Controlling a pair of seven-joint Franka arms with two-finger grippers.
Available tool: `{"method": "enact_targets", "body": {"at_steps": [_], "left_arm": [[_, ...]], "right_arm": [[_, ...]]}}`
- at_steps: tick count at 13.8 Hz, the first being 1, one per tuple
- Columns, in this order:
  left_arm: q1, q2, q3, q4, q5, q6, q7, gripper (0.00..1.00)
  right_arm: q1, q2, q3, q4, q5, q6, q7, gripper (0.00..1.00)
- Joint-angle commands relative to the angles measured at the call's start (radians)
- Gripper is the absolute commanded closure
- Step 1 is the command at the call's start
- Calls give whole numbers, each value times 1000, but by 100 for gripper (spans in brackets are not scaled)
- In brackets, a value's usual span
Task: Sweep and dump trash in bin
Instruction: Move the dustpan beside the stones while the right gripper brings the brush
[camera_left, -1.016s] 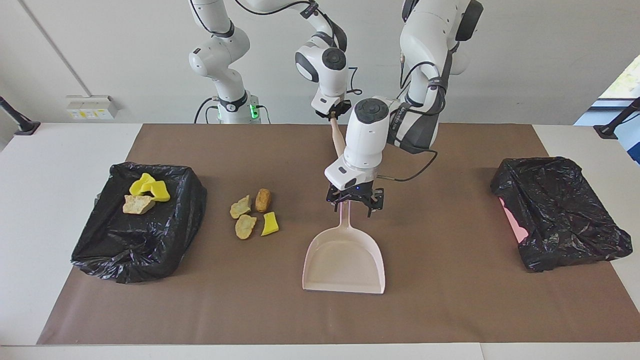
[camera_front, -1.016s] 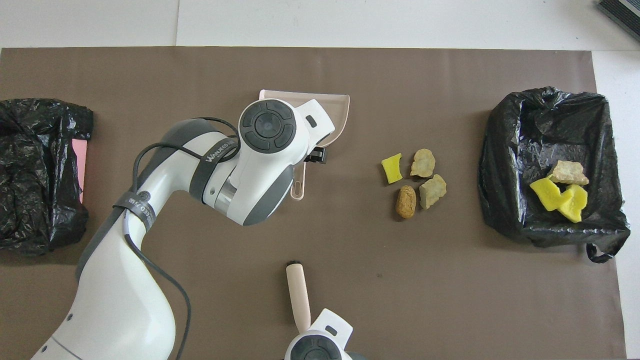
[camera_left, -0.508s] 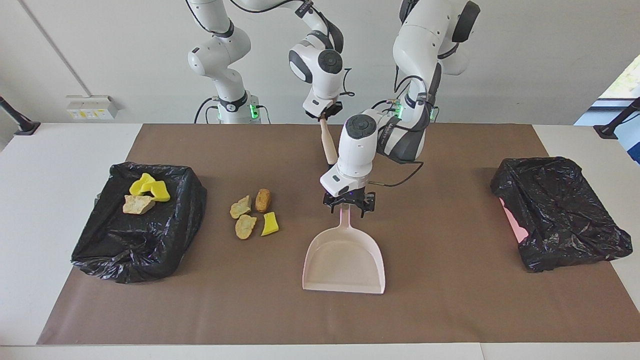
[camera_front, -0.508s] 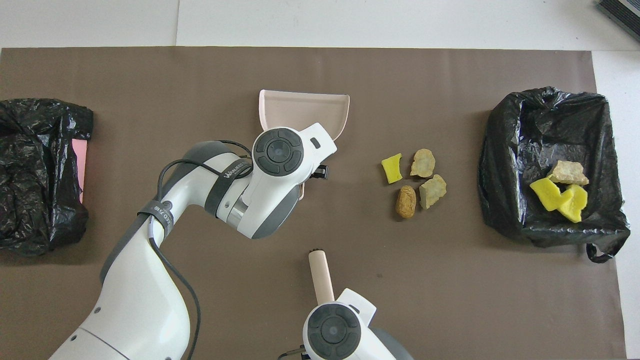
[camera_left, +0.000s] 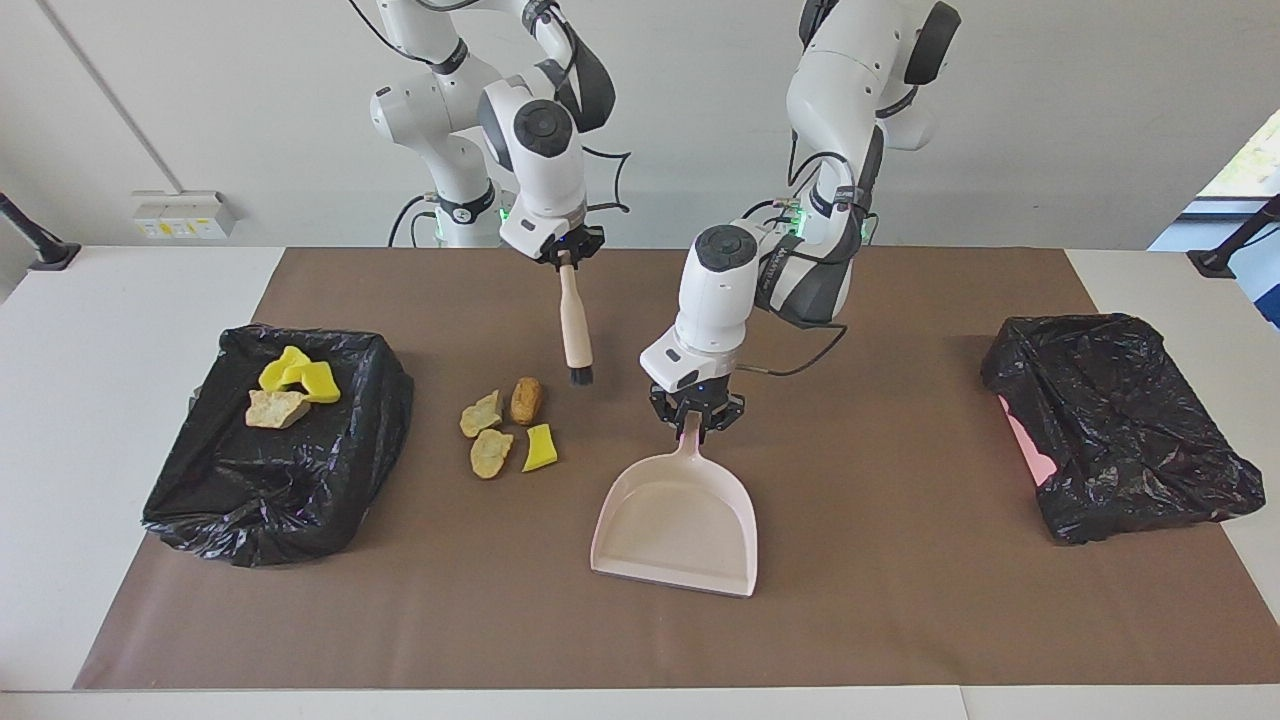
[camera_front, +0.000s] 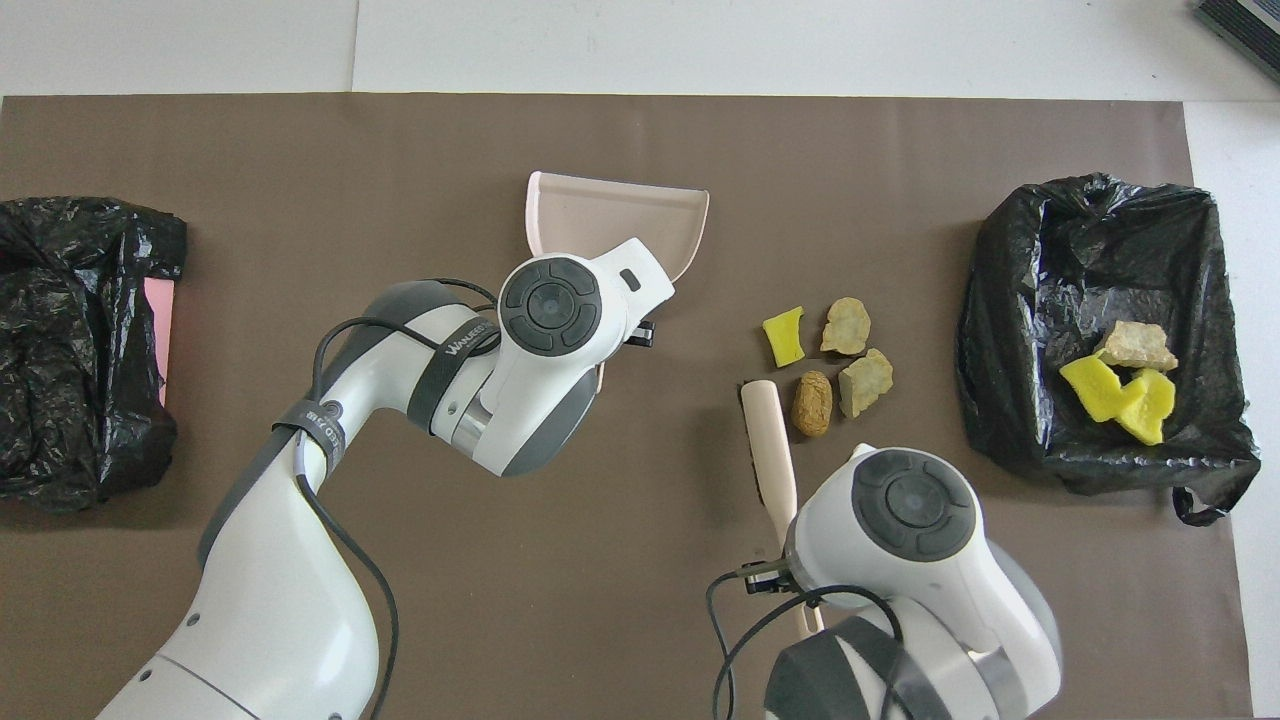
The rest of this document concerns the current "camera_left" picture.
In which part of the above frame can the beige hand brush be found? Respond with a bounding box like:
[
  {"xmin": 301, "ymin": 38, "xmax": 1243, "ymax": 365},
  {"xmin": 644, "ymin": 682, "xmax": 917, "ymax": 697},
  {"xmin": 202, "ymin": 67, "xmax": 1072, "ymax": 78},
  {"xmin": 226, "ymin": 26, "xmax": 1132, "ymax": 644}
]
[{"xmin": 557, "ymin": 262, "xmax": 595, "ymax": 388}]

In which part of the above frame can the pale pink plastic dustpan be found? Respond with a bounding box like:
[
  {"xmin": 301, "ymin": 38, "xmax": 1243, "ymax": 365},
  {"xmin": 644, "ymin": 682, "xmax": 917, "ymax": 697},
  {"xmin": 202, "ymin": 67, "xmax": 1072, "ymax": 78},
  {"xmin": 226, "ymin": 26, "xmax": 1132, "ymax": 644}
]
[{"xmin": 590, "ymin": 412, "xmax": 759, "ymax": 598}]

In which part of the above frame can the yellow foam trash piece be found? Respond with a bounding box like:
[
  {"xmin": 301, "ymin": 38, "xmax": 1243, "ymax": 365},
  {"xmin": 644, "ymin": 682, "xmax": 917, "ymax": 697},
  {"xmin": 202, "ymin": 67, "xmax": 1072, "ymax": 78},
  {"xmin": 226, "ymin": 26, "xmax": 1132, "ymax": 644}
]
[
  {"xmin": 258, "ymin": 346, "xmax": 313, "ymax": 393},
  {"xmin": 293, "ymin": 361, "xmax": 342, "ymax": 405},
  {"xmin": 521, "ymin": 424, "xmax": 559, "ymax": 473}
]

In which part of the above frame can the tan foam trash piece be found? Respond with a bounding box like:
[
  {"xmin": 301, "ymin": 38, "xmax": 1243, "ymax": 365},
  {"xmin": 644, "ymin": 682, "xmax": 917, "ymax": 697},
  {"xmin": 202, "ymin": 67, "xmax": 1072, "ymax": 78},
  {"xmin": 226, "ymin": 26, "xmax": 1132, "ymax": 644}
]
[
  {"xmin": 470, "ymin": 429, "xmax": 515, "ymax": 480},
  {"xmin": 459, "ymin": 390, "xmax": 505, "ymax": 439}
]

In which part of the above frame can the grey-tan foam trash piece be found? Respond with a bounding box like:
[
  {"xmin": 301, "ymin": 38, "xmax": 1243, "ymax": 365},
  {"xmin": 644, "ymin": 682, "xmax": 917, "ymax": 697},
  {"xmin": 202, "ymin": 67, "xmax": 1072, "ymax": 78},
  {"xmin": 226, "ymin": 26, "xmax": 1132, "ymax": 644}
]
[{"xmin": 245, "ymin": 389, "xmax": 311, "ymax": 431}]

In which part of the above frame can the pink plastic bin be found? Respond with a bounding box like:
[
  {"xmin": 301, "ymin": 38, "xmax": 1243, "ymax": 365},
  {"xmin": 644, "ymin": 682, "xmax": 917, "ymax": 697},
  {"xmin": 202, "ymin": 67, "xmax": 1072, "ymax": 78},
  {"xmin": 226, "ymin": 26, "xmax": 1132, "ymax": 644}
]
[{"xmin": 998, "ymin": 393, "xmax": 1056, "ymax": 488}]

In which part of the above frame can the black plastic trash bag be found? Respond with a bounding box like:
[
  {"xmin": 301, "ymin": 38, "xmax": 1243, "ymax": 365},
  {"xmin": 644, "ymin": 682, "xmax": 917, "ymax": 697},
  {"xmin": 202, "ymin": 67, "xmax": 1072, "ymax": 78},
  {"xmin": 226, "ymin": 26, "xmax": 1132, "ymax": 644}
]
[
  {"xmin": 980, "ymin": 313, "xmax": 1267, "ymax": 546},
  {"xmin": 141, "ymin": 322, "xmax": 416, "ymax": 569}
]

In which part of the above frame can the brown table mat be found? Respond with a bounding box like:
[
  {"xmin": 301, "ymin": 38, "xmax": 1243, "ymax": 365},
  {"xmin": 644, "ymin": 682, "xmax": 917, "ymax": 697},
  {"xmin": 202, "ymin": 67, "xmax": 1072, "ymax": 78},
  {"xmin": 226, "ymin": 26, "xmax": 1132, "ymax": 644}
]
[{"xmin": 73, "ymin": 247, "xmax": 1280, "ymax": 691}]

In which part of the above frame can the black clamp stand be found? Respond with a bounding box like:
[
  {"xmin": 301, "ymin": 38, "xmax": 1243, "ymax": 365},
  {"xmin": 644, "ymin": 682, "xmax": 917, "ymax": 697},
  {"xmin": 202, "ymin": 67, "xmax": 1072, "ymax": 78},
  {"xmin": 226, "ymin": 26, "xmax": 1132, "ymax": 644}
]
[
  {"xmin": 0, "ymin": 192, "xmax": 83, "ymax": 273},
  {"xmin": 1187, "ymin": 195, "xmax": 1280, "ymax": 279}
]

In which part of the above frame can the bright window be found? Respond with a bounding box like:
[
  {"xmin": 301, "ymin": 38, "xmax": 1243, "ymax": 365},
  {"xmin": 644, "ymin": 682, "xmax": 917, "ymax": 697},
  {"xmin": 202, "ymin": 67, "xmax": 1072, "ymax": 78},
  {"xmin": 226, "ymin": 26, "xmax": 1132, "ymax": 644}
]
[{"xmin": 1195, "ymin": 100, "xmax": 1280, "ymax": 201}]

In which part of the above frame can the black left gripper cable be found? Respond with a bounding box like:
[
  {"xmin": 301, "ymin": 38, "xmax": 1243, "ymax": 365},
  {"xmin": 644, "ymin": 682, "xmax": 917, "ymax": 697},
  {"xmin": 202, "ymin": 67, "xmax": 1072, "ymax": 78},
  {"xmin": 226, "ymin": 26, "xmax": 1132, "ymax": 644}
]
[{"xmin": 735, "ymin": 150, "xmax": 881, "ymax": 379}]

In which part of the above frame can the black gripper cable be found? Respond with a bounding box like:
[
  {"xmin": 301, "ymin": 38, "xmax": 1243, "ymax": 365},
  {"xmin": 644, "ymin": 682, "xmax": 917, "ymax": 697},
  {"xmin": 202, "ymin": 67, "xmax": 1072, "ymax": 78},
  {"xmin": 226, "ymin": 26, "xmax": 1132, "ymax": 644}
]
[
  {"xmin": 345, "ymin": 0, "xmax": 633, "ymax": 216},
  {"xmin": 735, "ymin": 150, "xmax": 881, "ymax": 379}
]

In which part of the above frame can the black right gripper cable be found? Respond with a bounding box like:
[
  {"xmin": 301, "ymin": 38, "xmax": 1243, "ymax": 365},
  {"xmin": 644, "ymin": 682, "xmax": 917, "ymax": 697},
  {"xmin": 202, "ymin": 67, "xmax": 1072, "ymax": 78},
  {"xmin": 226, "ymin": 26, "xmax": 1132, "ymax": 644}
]
[{"xmin": 345, "ymin": 0, "xmax": 633, "ymax": 216}]

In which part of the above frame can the black arm base cable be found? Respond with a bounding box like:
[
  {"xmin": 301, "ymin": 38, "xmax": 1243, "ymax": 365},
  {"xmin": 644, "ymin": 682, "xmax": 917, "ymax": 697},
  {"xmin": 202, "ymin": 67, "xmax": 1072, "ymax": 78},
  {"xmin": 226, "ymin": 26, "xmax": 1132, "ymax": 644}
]
[{"xmin": 388, "ymin": 195, "xmax": 433, "ymax": 248}]

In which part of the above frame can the white wall socket box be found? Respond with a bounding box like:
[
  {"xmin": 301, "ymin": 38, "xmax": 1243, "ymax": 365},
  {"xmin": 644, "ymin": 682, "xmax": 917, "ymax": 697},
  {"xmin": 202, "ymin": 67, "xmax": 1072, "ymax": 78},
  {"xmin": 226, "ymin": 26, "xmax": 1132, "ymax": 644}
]
[{"xmin": 130, "ymin": 190, "xmax": 239, "ymax": 241}]

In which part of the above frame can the white wall cable duct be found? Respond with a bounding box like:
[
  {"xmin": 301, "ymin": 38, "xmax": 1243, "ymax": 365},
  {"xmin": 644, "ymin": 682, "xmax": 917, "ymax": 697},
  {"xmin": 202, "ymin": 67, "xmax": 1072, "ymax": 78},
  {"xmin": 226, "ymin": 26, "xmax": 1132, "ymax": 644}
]
[{"xmin": 35, "ymin": 0, "xmax": 191, "ymax": 193}]

